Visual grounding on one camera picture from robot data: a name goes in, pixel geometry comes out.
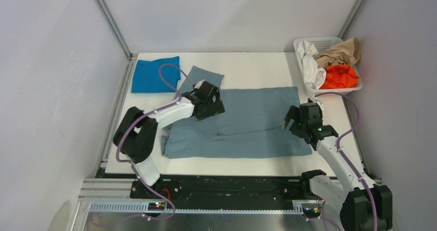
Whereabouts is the right aluminium corner post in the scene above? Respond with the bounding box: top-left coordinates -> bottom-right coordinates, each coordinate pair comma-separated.
337,0 -> 367,40

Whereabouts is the aluminium corner post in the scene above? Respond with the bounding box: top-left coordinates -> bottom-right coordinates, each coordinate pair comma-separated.
337,0 -> 367,40
94,0 -> 132,60

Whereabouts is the white plastic laundry basket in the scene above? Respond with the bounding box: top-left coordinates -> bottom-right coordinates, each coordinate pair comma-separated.
293,37 -> 363,95

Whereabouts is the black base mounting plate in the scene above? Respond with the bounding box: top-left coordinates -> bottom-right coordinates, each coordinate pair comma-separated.
130,175 -> 317,211

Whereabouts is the grey-blue t-shirt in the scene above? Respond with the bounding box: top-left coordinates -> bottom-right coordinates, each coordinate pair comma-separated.
161,87 -> 312,159

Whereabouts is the right controller board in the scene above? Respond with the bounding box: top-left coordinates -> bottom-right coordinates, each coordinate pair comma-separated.
302,207 -> 322,220

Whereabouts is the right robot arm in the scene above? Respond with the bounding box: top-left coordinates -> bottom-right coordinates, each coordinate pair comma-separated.
283,102 -> 393,230

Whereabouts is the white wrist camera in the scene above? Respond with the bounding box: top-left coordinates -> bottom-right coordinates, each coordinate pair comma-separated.
308,98 -> 324,109
193,80 -> 205,89

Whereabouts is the aluminium front frame rail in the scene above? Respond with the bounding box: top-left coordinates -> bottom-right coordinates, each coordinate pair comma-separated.
77,178 -> 390,231

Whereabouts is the left aluminium corner post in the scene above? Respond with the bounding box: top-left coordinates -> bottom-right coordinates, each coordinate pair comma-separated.
94,0 -> 132,60

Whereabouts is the white crumpled t-shirt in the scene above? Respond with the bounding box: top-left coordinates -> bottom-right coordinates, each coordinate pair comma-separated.
295,40 -> 326,90

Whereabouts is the orange crumpled t-shirt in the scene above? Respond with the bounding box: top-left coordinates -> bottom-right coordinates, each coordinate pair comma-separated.
321,64 -> 360,89

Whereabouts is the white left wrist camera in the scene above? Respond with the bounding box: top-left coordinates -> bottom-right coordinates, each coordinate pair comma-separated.
193,80 -> 205,89

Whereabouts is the left controller board with leds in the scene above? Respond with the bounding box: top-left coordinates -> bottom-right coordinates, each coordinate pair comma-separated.
147,202 -> 166,211

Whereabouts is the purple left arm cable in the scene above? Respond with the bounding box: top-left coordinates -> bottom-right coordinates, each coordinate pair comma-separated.
115,63 -> 187,222

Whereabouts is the folded blue t-shirt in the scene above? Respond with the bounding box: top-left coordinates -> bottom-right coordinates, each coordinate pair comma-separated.
131,56 -> 181,93

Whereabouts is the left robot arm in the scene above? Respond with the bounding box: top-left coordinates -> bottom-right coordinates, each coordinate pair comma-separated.
112,80 -> 225,198

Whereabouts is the beige crumpled t-shirt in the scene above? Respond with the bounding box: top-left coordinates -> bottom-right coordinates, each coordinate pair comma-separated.
315,37 -> 361,68

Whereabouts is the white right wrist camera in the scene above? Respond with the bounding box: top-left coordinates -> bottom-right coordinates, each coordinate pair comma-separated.
308,98 -> 324,109

